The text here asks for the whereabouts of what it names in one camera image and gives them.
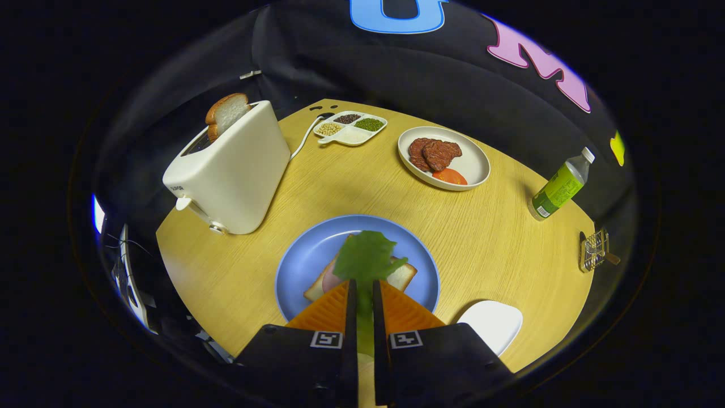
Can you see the blue round plate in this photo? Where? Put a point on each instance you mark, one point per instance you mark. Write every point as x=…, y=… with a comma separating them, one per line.
x=308, y=255

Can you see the white divided seed tray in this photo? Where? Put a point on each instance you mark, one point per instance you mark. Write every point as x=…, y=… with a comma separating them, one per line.
x=352, y=135

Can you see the toasted bread slice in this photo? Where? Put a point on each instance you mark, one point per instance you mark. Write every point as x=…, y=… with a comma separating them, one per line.
x=229, y=113

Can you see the white square plate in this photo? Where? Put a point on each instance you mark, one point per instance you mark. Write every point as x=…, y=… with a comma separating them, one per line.
x=493, y=323

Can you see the round white plate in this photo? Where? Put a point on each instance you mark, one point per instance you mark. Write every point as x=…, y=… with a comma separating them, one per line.
x=470, y=161

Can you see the white toaster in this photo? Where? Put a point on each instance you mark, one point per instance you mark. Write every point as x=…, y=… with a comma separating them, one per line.
x=238, y=175

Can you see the red tomato slice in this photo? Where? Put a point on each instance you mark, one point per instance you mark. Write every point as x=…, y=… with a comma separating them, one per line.
x=450, y=177

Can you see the brown meat slice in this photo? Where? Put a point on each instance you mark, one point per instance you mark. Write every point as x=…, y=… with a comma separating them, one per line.
x=416, y=153
x=442, y=154

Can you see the white cloth clip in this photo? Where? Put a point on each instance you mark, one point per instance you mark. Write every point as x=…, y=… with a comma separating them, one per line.
x=250, y=74

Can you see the black backdrop cloth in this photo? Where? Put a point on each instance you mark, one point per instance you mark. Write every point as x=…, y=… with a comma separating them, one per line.
x=425, y=73

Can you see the green lettuce leaf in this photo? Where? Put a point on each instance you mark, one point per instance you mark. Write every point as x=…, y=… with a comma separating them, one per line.
x=365, y=260

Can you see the pink ham slice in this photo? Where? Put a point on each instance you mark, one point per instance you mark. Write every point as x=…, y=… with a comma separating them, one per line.
x=331, y=280

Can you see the white bread slice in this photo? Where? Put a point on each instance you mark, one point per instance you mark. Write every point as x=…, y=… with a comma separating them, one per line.
x=403, y=276

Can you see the green label water bottle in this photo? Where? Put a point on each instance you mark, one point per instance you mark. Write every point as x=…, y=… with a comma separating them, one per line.
x=558, y=190

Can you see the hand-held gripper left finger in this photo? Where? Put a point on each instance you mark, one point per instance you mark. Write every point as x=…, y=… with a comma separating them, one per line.
x=351, y=317

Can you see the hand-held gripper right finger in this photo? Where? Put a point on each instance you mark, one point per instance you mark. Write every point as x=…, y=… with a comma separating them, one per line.
x=378, y=323

